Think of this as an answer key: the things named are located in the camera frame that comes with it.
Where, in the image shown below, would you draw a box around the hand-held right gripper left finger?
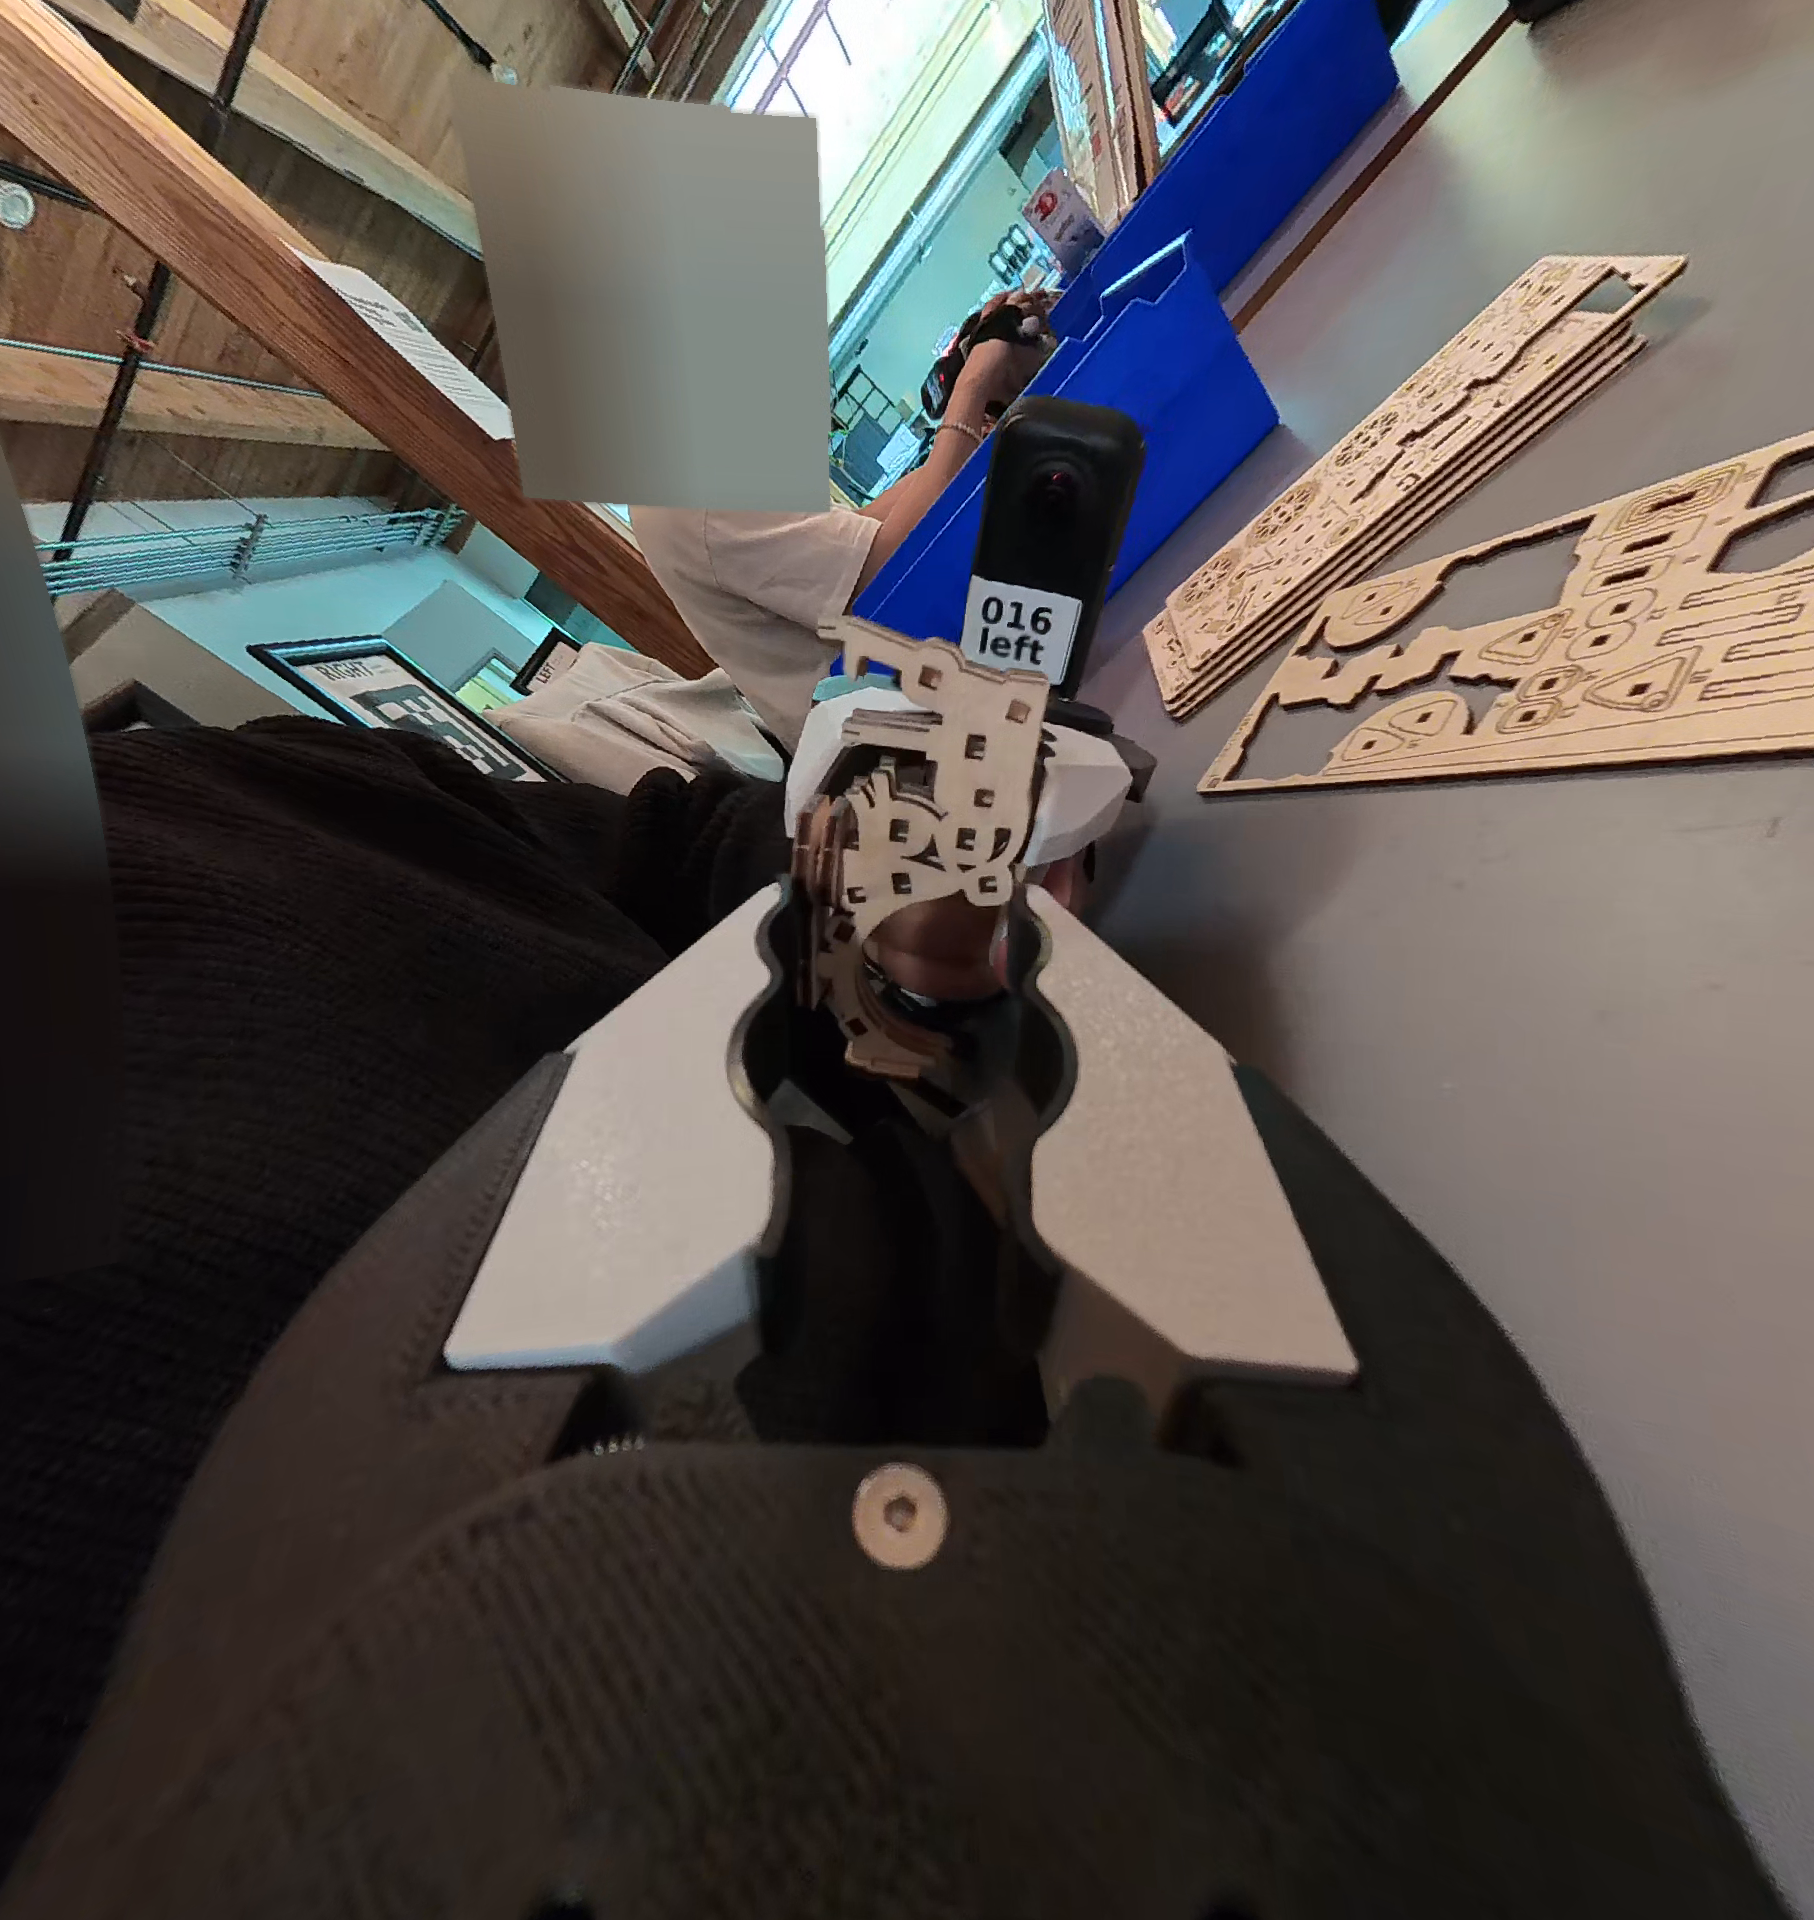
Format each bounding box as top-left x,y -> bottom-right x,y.
439,878 -> 795,1398

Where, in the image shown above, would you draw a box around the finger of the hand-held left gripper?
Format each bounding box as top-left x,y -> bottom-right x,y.
781,699 -> 894,842
1017,737 -> 1139,875

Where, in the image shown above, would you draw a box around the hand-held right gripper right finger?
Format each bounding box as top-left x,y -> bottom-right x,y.
1017,887 -> 1363,1390

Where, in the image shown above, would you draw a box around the laser-cut wooden model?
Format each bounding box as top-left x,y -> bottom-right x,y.
790,611 -> 1053,1084

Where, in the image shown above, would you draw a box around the grey desk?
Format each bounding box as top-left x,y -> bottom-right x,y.
1065,0 -> 1814,1920

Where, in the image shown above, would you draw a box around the person's left hand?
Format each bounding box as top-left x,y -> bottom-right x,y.
865,890 -> 1041,1010

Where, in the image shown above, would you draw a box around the blue plastic crate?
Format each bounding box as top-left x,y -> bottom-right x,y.
1065,0 -> 1402,304
851,233 -> 1282,640

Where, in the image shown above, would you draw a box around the beige cloth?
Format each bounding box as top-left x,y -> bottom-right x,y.
488,646 -> 789,786

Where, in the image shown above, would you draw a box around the small white box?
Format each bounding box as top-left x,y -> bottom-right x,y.
1018,169 -> 1108,281

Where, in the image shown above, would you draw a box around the stack of plywood part sheets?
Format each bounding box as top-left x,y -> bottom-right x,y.
1144,254 -> 1693,724

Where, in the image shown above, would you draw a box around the framed black-white marker sign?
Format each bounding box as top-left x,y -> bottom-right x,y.
246,637 -> 569,786

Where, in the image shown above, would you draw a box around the upright plywood sheets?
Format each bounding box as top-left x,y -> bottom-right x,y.
1041,0 -> 1166,197

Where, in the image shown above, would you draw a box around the white paper notice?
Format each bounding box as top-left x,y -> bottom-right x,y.
298,251 -> 515,443

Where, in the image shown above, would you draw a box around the single plywood part sheet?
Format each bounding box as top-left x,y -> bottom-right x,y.
1197,417 -> 1814,799

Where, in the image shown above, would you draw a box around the wooden beam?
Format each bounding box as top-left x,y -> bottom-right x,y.
0,0 -> 721,685

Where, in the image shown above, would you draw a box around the metal cable railing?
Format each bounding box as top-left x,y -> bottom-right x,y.
37,504 -> 466,602

